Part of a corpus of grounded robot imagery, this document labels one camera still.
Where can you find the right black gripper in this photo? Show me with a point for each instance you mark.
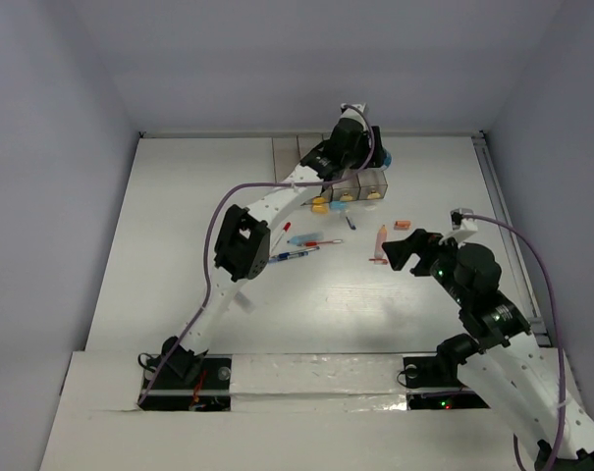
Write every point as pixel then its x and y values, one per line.
pixel 421 241

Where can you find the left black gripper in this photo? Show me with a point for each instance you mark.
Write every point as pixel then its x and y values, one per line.
pixel 364 140

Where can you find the orange highlighter cap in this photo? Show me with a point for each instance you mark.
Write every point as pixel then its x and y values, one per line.
pixel 402 225

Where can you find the red capped white marker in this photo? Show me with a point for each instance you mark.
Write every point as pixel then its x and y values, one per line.
pixel 279 236

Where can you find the orange highlighter pen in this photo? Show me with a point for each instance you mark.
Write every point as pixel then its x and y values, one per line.
pixel 244 303

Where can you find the blue tape roll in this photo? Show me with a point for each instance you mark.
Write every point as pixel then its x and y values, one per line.
pixel 386 161

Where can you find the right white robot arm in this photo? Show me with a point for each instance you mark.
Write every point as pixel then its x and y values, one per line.
pixel 497 355

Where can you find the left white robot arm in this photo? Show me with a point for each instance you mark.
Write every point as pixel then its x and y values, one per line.
pixel 237 241

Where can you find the light blue eraser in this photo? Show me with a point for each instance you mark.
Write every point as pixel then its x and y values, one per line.
pixel 337 206

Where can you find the yellow eraser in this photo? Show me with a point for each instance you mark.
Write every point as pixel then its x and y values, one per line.
pixel 319 205

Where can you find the red gel pen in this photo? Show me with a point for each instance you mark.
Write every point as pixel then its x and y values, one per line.
pixel 322 242

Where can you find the blue highlighter pen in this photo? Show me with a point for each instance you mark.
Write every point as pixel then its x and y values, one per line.
pixel 305 238

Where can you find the blue gel pen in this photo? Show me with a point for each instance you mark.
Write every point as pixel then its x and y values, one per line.
pixel 292 254

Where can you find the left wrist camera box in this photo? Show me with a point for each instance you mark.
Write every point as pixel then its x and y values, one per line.
pixel 358 108

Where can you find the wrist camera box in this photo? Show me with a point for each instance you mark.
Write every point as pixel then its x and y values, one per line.
pixel 459 217
pixel 358 108

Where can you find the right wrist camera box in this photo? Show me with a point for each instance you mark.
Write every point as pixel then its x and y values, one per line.
pixel 459 217

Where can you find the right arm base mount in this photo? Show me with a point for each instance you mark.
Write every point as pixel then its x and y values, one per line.
pixel 429 385

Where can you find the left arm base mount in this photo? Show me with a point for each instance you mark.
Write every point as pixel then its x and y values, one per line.
pixel 209 391

